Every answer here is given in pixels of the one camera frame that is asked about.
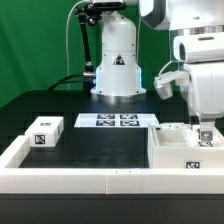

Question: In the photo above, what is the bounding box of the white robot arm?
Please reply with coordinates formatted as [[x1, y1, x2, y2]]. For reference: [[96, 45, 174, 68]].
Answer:
[[91, 0, 224, 141]]

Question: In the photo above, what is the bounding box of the black cable bundle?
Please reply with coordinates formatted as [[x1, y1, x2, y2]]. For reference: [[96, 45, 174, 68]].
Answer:
[[46, 73, 96, 93]]

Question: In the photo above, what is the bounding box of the white U-shaped workspace fence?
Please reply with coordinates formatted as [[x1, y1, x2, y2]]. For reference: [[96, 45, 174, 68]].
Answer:
[[0, 135, 224, 194]]

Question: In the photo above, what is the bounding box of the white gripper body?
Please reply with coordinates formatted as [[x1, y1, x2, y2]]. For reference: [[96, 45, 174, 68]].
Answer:
[[173, 32, 224, 119]]

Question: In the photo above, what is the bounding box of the white cable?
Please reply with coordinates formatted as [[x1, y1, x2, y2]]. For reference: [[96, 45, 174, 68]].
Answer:
[[65, 0, 88, 92]]

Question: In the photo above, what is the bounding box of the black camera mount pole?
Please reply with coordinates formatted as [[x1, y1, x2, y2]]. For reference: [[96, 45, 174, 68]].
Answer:
[[75, 0, 126, 89]]

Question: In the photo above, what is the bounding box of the white marker base plate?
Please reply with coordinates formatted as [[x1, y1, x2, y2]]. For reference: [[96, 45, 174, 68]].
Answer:
[[74, 113, 160, 128]]

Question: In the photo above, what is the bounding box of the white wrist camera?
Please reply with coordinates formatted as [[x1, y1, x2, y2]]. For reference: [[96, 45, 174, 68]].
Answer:
[[154, 70, 189, 100]]

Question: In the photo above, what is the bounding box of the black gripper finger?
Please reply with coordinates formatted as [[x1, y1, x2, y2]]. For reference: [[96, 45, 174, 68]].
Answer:
[[200, 120, 214, 140], [189, 115, 199, 127]]

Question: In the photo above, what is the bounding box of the white cabinet top block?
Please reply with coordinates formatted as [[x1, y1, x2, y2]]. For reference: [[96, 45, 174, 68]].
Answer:
[[25, 116, 64, 147]]

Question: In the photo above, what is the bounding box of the white cabinet body box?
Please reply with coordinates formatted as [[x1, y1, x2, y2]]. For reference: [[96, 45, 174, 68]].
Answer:
[[147, 126, 224, 169]]

